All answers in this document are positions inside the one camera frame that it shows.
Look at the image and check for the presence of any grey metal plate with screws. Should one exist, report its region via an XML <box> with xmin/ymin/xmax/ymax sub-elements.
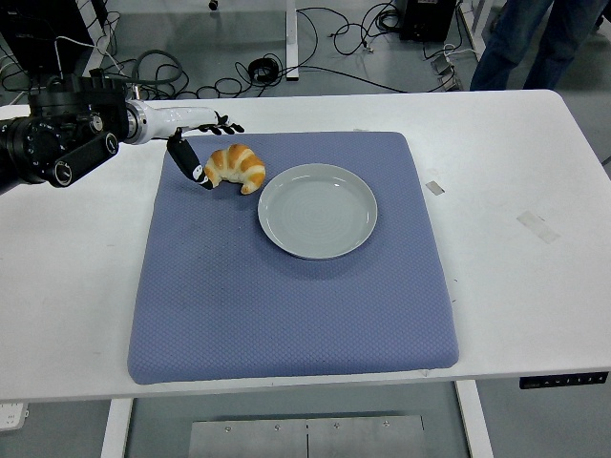
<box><xmin>188</xmin><ymin>414</ymin><xmax>426</xmax><ymax>458</ymax></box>

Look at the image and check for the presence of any white floor cable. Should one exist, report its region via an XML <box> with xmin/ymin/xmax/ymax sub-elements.
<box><xmin>54</xmin><ymin>36</ymin><xmax>123</xmax><ymax>73</ymax></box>

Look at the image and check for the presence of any grey round plate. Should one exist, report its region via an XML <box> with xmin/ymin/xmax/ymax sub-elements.
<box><xmin>257</xmin><ymin>163</ymin><xmax>379</xmax><ymax>261</ymax></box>

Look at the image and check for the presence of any looped black floor cable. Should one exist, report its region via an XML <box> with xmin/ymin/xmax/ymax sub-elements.
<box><xmin>332</xmin><ymin>0</ymin><xmax>403</xmax><ymax>56</ymax></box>

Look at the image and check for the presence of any long black floor cable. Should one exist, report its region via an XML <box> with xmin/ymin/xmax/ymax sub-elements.
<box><xmin>281</xmin><ymin>67</ymin><xmax>411</xmax><ymax>94</ymax></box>

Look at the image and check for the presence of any person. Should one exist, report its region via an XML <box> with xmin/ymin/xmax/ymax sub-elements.
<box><xmin>470</xmin><ymin>0</ymin><xmax>611</xmax><ymax>92</ymax></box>

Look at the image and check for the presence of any blue quilted mat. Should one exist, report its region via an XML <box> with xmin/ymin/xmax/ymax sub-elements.
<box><xmin>126</xmin><ymin>131</ymin><xmax>461</xmax><ymax>386</ymax></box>

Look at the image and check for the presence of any small black equipment box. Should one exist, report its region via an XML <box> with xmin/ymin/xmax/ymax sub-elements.
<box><xmin>399</xmin><ymin>0</ymin><xmax>459</xmax><ymax>42</ymax></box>

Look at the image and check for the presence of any black table control panel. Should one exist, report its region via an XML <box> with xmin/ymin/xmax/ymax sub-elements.
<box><xmin>518</xmin><ymin>370</ymin><xmax>611</xmax><ymax>390</ymax></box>

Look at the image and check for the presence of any white floor frame rail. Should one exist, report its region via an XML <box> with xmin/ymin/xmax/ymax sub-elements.
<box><xmin>455</xmin><ymin>0</ymin><xmax>493</xmax><ymax>61</ymax></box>

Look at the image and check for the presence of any large clear tape patch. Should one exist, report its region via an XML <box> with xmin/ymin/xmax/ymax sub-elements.
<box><xmin>516</xmin><ymin>210</ymin><xmax>560</xmax><ymax>245</ymax></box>

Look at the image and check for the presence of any grey foot pedal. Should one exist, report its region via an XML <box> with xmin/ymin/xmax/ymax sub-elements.
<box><xmin>432</xmin><ymin>52</ymin><xmax>464</xmax><ymax>93</ymax></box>

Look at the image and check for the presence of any white table leg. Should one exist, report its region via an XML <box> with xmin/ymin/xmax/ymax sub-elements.
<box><xmin>99</xmin><ymin>397</ymin><xmax>135</xmax><ymax>458</ymax></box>
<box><xmin>453</xmin><ymin>380</ymin><xmax>495</xmax><ymax>458</ymax></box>

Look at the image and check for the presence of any large black equipment box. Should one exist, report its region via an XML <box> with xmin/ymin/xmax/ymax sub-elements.
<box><xmin>0</xmin><ymin>0</ymin><xmax>109</xmax><ymax>77</ymax></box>

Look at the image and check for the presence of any coiled black cable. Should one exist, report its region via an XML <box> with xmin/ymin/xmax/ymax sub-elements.
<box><xmin>247</xmin><ymin>55</ymin><xmax>283</xmax><ymax>83</ymax></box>

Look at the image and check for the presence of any croissant bread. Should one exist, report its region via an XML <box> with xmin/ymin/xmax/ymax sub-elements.
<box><xmin>203</xmin><ymin>143</ymin><xmax>267</xmax><ymax>196</ymax></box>

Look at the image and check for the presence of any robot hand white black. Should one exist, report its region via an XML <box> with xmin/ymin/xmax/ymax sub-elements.
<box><xmin>141</xmin><ymin>105</ymin><xmax>245</xmax><ymax>192</ymax></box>

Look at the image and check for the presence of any white power strip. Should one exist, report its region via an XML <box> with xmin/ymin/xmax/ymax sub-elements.
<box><xmin>0</xmin><ymin>402</ymin><xmax>30</xmax><ymax>430</ymax></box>

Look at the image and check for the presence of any white upright post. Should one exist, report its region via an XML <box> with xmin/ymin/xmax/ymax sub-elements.
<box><xmin>284</xmin><ymin>0</ymin><xmax>301</xmax><ymax>81</ymax></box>

